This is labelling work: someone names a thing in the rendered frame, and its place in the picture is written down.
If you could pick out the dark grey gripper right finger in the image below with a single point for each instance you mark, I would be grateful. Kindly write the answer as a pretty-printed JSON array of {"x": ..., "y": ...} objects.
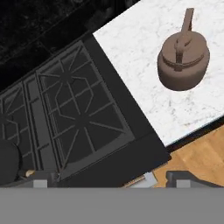
[{"x": 182, "y": 178}]

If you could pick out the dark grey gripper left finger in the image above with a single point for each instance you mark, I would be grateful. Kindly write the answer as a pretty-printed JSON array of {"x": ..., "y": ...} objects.
[{"x": 40, "y": 179}]

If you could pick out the black stove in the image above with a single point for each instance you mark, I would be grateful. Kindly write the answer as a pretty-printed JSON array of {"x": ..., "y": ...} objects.
[{"x": 84, "y": 113}]

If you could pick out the brown kettle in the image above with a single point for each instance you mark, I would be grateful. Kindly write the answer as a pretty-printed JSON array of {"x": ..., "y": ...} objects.
[{"x": 183, "y": 61}]

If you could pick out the black pan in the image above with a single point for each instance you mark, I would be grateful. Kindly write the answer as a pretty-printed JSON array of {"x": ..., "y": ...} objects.
[{"x": 8, "y": 162}]

